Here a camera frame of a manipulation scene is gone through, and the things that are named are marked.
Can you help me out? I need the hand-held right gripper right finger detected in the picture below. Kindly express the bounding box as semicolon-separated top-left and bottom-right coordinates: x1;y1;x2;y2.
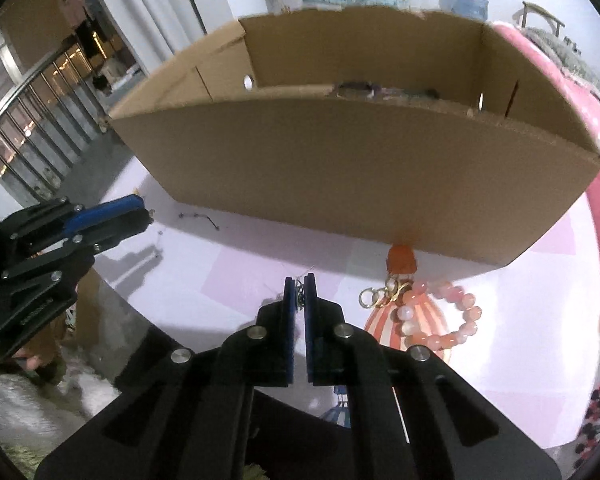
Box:
304;272;561;480

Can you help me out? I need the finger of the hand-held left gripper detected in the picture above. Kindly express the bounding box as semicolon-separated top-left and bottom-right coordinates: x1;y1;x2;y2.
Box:
2;209;155;311
0;195;146;242

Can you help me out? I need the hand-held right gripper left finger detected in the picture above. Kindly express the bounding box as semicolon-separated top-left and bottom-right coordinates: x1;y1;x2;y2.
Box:
35;276;297;480

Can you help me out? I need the brown cardboard box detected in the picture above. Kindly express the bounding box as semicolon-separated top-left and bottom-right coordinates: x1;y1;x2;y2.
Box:
107;7;600;268

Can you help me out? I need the pink orange bead bracelet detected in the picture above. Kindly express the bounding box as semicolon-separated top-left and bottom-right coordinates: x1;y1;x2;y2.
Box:
392;280;483;353

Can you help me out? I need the person's left hand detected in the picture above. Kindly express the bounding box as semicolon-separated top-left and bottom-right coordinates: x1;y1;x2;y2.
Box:
10;347;48;373

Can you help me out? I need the green white shaggy rug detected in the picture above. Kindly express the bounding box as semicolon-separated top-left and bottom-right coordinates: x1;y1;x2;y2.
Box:
0;350;111;466

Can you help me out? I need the glass sliding door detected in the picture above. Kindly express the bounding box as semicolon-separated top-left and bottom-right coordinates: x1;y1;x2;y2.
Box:
0;40;136;201

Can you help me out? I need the white curtain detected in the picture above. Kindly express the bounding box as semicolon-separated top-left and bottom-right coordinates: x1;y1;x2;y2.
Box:
82;0;241;76

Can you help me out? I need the olive patterned pillow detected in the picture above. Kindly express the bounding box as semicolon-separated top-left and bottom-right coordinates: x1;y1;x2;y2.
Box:
522;27;600;111

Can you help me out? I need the wooden chair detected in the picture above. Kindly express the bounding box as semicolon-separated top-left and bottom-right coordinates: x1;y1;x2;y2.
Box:
520;1;566;36

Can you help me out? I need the black cord necklace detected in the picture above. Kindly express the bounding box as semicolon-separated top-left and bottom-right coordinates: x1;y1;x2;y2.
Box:
177;211;222;232

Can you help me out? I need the gold clasp key ring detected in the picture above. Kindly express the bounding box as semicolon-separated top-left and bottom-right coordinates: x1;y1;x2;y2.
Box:
357;280;411;311

